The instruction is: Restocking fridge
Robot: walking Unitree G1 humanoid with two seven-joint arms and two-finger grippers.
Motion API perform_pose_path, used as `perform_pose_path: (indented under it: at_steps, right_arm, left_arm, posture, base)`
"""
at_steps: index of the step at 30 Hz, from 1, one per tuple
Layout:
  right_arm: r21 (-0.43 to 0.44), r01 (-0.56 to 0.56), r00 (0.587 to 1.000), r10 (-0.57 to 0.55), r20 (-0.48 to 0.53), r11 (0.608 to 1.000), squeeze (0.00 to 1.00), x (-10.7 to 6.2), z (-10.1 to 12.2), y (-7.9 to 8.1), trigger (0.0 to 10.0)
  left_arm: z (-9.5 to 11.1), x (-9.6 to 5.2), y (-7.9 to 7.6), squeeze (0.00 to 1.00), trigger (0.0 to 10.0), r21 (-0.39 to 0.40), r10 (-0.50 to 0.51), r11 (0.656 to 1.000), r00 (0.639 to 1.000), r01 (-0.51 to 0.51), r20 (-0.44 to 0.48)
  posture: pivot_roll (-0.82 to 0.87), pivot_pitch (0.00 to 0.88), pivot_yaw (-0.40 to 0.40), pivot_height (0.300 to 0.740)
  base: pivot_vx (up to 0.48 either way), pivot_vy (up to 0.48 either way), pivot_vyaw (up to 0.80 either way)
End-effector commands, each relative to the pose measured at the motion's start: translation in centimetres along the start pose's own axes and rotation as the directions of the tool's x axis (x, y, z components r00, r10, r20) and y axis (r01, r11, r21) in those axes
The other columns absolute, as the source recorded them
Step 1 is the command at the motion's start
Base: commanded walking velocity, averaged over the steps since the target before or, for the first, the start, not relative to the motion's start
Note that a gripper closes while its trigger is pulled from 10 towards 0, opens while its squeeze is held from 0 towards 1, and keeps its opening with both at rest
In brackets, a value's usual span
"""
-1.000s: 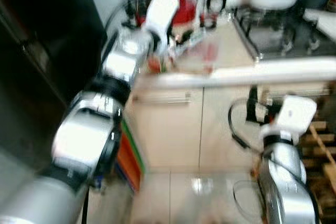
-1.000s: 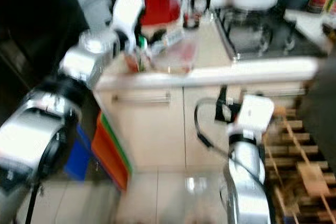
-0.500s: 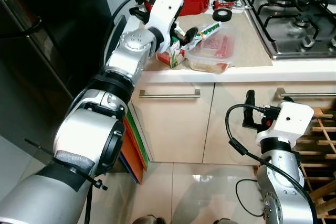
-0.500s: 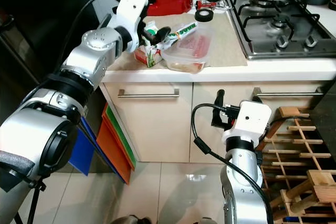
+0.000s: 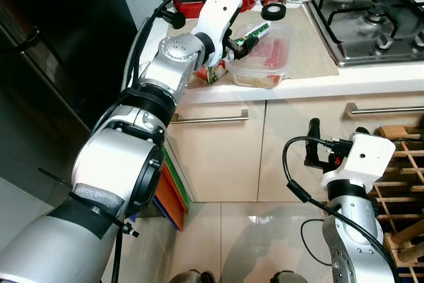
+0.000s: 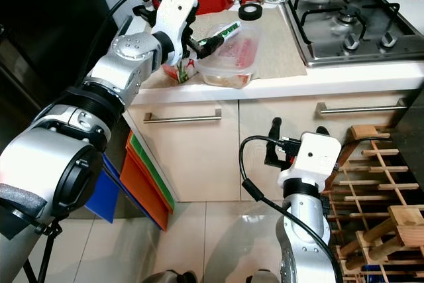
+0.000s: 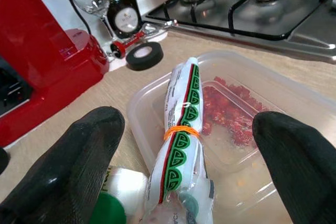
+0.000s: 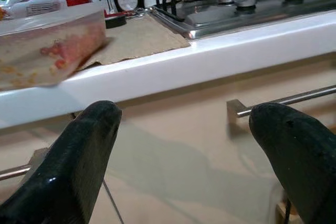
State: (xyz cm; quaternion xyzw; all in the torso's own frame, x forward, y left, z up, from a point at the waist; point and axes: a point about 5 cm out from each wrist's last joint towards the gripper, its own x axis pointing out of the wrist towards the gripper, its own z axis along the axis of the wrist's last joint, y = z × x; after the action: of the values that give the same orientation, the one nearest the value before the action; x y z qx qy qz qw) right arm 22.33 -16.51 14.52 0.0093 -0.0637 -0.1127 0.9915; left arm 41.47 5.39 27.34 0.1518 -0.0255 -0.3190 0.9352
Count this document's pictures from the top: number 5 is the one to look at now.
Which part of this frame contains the green white snack packet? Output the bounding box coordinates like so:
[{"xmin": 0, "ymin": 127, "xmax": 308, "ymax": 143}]
[{"xmin": 232, "ymin": 21, "xmax": 274, "ymax": 44}]

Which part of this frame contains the clear plastic food container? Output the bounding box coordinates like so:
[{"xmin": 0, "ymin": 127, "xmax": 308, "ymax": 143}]
[{"xmin": 227, "ymin": 23, "xmax": 295, "ymax": 89}]

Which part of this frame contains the wooden slatted rack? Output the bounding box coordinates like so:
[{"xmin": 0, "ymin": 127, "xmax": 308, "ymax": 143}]
[{"xmin": 368, "ymin": 124, "xmax": 424, "ymax": 283}]

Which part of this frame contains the black tape roll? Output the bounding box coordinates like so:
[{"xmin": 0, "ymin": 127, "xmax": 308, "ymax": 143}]
[{"xmin": 260, "ymin": 3, "xmax": 287, "ymax": 21}]

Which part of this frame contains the green red drink carton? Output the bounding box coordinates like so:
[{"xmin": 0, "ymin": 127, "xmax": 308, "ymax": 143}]
[{"xmin": 192, "ymin": 61, "xmax": 229, "ymax": 86}]

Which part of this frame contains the beige counter mat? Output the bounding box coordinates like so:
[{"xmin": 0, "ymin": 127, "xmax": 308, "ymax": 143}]
[{"xmin": 185, "ymin": 1, "xmax": 340, "ymax": 85}]

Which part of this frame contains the steel gas hob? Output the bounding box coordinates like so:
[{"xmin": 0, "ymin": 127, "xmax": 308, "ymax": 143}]
[{"xmin": 301, "ymin": 0, "xmax": 424, "ymax": 68}]

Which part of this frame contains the beige kitchen cabinet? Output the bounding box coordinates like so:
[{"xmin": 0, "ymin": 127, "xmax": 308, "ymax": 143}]
[{"xmin": 162, "ymin": 61, "xmax": 424, "ymax": 204}]

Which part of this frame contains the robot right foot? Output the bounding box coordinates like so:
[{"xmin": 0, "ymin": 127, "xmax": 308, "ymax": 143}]
[{"xmin": 270, "ymin": 270, "xmax": 319, "ymax": 283}]

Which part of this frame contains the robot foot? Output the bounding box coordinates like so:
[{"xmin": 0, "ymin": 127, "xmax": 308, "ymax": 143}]
[
  {"xmin": 270, "ymin": 270, "xmax": 319, "ymax": 283},
  {"xmin": 169, "ymin": 270, "xmax": 216, "ymax": 283}
]

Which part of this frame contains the green chopping board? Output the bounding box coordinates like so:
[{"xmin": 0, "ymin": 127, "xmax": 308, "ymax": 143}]
[{"xmin": 162, "ymin": 147, "xmax": 193, "ymax": 211}]

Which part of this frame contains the orange chopping board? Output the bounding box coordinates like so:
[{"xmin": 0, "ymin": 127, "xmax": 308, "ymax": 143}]
[{"xmin": 154, "ymin": 164, "xmax": 186, "ymax": 231}]

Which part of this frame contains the blue chopping board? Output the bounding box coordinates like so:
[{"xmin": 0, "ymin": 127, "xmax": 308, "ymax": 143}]
[{"xmin": 151, "ymin": 194, "xmax": 174, "ymax": 225}]

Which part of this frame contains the tall black appliance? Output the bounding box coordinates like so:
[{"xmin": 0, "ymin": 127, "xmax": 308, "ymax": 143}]
[{"xmin": 0, "ymin": 0, "xmax": 136, "ymax": 204}]

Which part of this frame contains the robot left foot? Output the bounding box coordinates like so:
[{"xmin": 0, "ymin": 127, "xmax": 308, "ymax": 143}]
[{"xmin": 169, "ymin": 270, "xmax": 216, "ymax": 283}]

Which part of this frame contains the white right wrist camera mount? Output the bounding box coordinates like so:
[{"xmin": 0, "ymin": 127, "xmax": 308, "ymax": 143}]
[{"xmin": 321, "ymin": 133, "xmax": 397, "ymax": 194}]

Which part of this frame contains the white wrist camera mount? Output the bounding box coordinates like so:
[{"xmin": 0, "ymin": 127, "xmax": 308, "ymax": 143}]
[
  {"xmin": 197, "ymin": 0, "xmax": 243, "ymax": 68},
  {"xmin": 321, "ymin": 133, "xmax": 397, "ymax": 194}
]

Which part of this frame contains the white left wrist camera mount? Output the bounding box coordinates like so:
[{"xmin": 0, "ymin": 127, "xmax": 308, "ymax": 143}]
[{"xmin": 197, "ymin": 0, "xmax": 243, "ymax": 68}]

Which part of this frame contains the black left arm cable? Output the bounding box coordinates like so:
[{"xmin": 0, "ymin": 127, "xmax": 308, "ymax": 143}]
[{"xmin": 123, "ymin": 0, "xmax": 206, "ymax": 91}]

